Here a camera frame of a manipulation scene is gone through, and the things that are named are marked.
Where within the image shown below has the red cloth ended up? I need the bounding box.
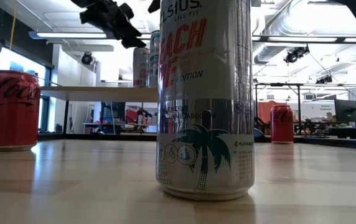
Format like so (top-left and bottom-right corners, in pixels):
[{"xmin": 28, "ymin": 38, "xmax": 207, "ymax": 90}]
[{"xmin": 258, "ymin": 100, "xmax": 287, "ymax": 125}]

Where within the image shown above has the black spotlight cluster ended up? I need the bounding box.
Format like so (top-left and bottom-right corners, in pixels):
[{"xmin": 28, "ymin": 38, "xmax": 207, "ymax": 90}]
[
  {"xmin": 285, "ymin": 44, "xmax": 310, "ymax": 64},
  {"xmin": 316, "ymin": 74, "xmax": 334, "ymax": 85}
]

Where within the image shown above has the black ceiling beam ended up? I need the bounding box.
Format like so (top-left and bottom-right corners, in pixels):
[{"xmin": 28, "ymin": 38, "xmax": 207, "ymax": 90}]
[{"xmin": 251, "ymin": 34, "xmax": 356, "ymax": 44}]

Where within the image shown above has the black computer monitor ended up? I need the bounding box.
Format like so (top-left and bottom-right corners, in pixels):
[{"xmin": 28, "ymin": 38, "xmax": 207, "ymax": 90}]
[{"xmin": 335, "ymin": 99, "xmax": 356, "ymax": 124}]

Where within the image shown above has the thin yellow cable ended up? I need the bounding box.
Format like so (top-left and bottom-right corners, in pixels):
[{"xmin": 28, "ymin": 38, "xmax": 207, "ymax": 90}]
[{"xmin": 9, "ymin": 0, "xmax": 19, "ymax": 50}]

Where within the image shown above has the wooden shelf with black legs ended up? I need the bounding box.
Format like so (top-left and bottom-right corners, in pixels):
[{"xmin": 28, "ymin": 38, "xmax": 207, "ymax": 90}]
[{"xmin": 40, "ymin": 86, "xmax": 159, "ymax": 138}]

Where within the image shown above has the white tall energy drink can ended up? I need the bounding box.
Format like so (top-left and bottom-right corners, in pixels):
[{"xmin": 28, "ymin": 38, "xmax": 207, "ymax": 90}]
[{"xmin": 149, "ymin": 30, "xmax": 161, "ymax": 88}]

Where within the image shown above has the silver ventilation duct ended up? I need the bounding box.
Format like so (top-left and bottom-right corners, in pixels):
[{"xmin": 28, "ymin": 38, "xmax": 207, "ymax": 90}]
[{"xmin": 253, "ymin": 0, "xmax": 322, "ymax": 65}]

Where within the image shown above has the white printed sign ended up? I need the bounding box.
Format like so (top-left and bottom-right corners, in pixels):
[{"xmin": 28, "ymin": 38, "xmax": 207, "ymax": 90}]
[{"xmin": 301, "ymin": 100, "xmax": 336, "ymax": 121}]

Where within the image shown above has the red Coca-Cola can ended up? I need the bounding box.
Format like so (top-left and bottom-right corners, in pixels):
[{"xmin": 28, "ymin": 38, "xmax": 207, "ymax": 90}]
[
  {"xmin": 0, "ymin": 70, "xmax": 41, "ymax": 152},
  {"xmin": 270, "ymin": 105, "xmax": 294, "ymax": 144}
]

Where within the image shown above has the cluttered workbench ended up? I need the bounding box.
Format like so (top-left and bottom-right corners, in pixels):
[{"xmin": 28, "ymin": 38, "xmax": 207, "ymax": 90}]
[{"xmin": 83, "ymin": 121, "xmax": 154, "ymax": 135}]

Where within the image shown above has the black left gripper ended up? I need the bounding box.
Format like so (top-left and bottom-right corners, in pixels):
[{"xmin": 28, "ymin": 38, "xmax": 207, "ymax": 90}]
[{"xmin": 70, "ymin": 0, "xmax": 147, "ymax": 50}]

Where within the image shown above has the black metal workstation frame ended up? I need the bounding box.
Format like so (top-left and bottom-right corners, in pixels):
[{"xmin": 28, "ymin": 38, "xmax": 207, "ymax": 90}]
[{"xmin": 255, "ymin": 82, "xmax": 304, "ymax": 135}]

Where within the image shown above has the dented Celsius Peach Vibe can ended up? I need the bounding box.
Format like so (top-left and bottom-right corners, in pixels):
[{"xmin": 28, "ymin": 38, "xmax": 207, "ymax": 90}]
[{"xmin": 133, "ymin": 47, "xmax": 151, "ymax": 88}]

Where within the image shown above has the round black speaker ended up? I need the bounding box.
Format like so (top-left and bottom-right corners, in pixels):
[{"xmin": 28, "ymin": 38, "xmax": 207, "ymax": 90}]
[{"xmin": 80, "ymin": 52, "xmax": 93, "ymax": 65}]

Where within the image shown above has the black aluminium table frame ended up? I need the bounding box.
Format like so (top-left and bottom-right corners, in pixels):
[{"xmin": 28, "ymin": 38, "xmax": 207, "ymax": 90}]
[{"xmin": 37, "ymin": 133, "xmax": 356, "ymax": 151}]

